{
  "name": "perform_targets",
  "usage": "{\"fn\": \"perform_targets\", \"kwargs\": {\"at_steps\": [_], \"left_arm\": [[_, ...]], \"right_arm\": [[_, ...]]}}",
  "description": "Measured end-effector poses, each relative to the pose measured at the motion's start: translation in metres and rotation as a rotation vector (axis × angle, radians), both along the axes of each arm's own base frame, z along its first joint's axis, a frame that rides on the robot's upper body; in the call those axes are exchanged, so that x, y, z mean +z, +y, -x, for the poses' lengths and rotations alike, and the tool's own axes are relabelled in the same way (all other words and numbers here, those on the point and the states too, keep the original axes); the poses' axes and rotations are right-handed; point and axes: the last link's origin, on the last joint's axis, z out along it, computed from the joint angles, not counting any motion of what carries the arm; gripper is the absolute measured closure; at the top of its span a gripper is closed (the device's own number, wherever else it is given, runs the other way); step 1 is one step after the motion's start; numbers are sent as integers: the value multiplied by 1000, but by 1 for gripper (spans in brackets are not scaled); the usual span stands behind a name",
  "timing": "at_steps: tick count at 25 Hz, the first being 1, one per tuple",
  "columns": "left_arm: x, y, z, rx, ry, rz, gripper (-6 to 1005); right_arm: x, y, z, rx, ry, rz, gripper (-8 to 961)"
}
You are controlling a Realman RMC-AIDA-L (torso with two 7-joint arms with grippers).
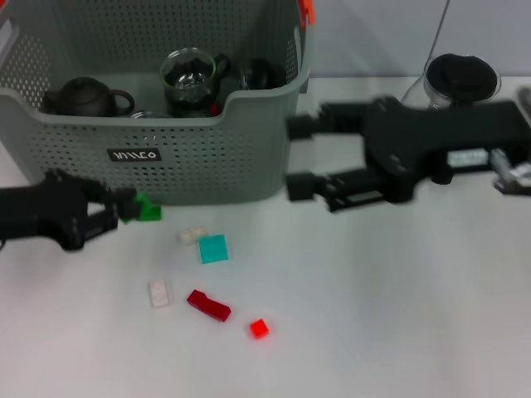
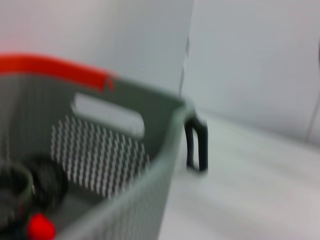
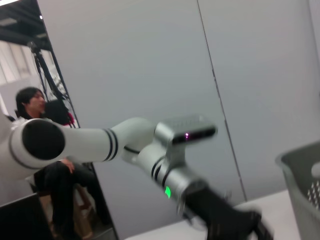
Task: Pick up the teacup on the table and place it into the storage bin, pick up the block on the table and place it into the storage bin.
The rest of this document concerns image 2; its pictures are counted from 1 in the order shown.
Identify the red sloped toy brick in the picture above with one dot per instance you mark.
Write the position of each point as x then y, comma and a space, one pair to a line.
41, 226

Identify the grey perforated plastic storage bin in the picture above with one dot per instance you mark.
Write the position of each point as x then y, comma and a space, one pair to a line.
140, 200

